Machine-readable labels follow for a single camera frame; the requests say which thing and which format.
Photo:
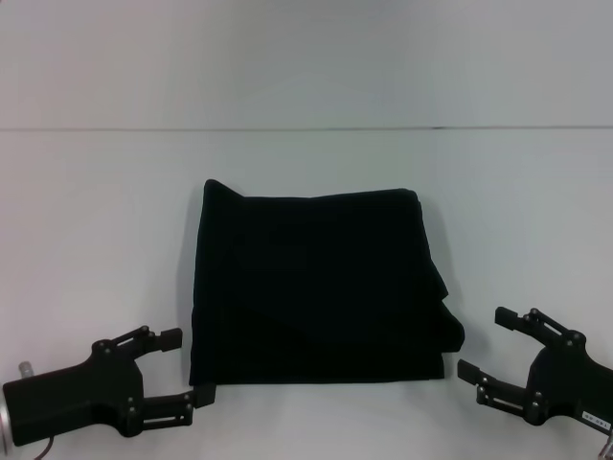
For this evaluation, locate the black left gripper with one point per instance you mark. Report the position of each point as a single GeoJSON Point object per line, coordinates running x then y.
{"type": "Point", "coordinates": [76, 395]}

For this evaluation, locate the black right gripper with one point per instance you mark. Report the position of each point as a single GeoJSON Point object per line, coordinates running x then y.
{"type": "Point", "coordinates": [570, 383]}

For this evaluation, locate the black shirt with FREE print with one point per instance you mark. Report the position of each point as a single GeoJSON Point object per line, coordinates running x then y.
{"type": "Point", "coordinates": [316, 287]}

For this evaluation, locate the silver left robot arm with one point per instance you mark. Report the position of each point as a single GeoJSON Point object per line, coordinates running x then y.
{"type": "Point", "coordinates": [3, 417]}

